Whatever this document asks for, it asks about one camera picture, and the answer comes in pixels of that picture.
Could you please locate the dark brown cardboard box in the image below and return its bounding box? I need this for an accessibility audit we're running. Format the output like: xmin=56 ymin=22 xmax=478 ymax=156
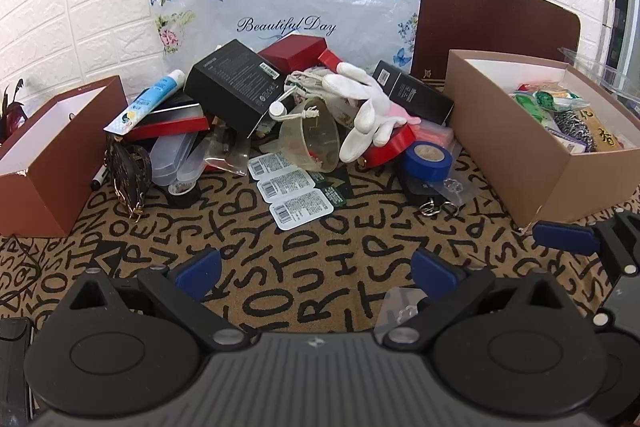
xmin=0 ymin=75 xmax=128 ymax=238

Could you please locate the yellow packet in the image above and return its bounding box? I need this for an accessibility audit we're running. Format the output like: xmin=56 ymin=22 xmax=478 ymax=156
xmin=575 ymin=107 xmax=627 ymax=151

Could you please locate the black tape roll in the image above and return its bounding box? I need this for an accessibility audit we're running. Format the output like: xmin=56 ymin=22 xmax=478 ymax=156
xmin=167 ymin=179 xmax=201 ymax=208

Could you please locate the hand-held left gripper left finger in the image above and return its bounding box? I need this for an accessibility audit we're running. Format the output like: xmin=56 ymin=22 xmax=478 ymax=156
xmin=65 ymin=248 xmax=248 ymax=354

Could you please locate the white glove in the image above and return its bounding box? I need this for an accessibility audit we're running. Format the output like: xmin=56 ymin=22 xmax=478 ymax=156
xmin=322 ymin=62 xmax=408 ymax=162

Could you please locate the dark brown board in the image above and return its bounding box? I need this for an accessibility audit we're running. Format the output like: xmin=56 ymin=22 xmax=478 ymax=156
xmin=410 ymin=0 xmax=583 ymax=80

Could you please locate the keyring in plastic bag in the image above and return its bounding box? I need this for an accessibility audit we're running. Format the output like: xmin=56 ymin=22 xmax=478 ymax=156
xmin=435 ymin=167 xmax=479 ymax=204

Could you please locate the light brown cardboard box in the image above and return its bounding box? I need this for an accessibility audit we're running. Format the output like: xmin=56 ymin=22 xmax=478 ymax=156
xmin=442 ymin=49 xmax=640 ymax=230

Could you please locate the red tape roll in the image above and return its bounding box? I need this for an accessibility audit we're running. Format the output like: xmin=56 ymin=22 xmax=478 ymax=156
xmin=361 ymin=124 xmax=417 ymax=168

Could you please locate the clear adhesive hook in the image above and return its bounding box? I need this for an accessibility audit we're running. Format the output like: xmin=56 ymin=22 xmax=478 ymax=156
xmin=375 ymin=287 xmax=426 ymax=330

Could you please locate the green and black card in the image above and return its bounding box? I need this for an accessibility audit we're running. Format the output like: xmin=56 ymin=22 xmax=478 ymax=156
xmin=320 ymin=172 xmax=353 ymax=208

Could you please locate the pink plastic packet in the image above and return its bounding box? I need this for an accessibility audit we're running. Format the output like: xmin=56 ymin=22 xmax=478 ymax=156
xmin=414 ymin=126 xmax=454 ymax=148

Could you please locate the clear plastic case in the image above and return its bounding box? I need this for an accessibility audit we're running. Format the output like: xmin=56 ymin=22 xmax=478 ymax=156
xmin=150 ymin=132 xmax=201 ymax=188

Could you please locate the brown patterned pouch with chain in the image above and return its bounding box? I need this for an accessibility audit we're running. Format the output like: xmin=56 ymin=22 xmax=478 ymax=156
xmin=105 ymin=139 xmax=153 ymax=220

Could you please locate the metal key ring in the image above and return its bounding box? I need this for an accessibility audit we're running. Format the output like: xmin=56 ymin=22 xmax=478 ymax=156
xmin=419 ymin=199 xmax=461 ymax=219

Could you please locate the transparent measuring cup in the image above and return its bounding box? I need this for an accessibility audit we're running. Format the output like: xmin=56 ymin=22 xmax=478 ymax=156
xmin=278 ymin=97 xmax=342 ymax=172

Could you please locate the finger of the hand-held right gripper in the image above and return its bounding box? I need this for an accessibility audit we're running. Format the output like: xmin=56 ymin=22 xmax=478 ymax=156
xmin=531 ymin=209 xmax=640 ymax=279

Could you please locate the white and blue tube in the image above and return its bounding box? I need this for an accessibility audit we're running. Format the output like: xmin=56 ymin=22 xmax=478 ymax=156
xmin=103 ymin=69 xmax=187 ymax=135

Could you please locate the small red lid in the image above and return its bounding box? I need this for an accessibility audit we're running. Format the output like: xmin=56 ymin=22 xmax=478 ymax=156
xmin=317 ymin=49 xmax=347 ymax=72

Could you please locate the blue tape roll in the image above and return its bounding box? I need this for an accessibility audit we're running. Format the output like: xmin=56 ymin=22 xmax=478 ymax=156
xmin=402 ymin=139 xmax=453 ymax=182

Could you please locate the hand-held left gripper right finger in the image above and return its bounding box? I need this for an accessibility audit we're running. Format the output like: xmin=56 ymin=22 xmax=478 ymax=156
xmin=382 ymin=248 xmax=572 ymax=352

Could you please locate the white label blister pack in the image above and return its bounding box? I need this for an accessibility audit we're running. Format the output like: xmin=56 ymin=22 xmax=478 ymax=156
xmin=257 ymin=169 xmax=316 ymax=201
xmin=269 ymin=188 xmax=335 ymax=230
xmin=247 ymin=152 xmax=296 ymax=181

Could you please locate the clear plastic container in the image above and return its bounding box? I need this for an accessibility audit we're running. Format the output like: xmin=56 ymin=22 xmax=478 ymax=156
xmin=557 ymin=47 xmax=640 ymax=100

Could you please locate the white and green packet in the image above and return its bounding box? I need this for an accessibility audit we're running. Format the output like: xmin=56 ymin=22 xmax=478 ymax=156
xmin=535 ymin=89 xmax=586 ymax=112

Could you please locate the red and black flat box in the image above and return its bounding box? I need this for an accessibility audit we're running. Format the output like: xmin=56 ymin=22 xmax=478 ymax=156
xmin=122 ymin=104 xmax=211 ymax=142

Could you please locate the floral plastic bag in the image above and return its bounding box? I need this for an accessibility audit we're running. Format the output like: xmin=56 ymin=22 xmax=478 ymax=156
xmin=150 ymin=0 xmax=425 ymax=75

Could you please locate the letter-print desk mat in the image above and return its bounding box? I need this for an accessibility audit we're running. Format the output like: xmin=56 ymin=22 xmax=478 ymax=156
xmin=0 ymin=147 xmax=640 ymax=338

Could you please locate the black and red feather ornament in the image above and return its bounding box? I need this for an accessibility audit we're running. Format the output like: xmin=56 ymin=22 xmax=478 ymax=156
xmin=0 ymin=79 xmax=26 ymax=142

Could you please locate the large black box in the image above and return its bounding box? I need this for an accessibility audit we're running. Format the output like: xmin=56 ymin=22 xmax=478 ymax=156
xmin=183 ymin=39 xmax=288 ymax=138

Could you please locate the small black box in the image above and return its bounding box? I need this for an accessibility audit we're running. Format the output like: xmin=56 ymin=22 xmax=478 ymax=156
xmin=372 ymin=60 xmax=455 ymax=126

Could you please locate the clear zip bag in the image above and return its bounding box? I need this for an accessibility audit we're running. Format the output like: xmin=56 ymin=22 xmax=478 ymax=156
xmin=202 ymin=127 xmax=251 ymax=176

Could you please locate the black device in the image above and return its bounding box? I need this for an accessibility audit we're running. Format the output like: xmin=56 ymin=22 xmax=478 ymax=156
xmin=0 ymin=317 xmax=33 ymax=427

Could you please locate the black key fob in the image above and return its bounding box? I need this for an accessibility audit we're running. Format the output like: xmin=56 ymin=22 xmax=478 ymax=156
xmin=400 ymin=179 xmax=451 ymax=208

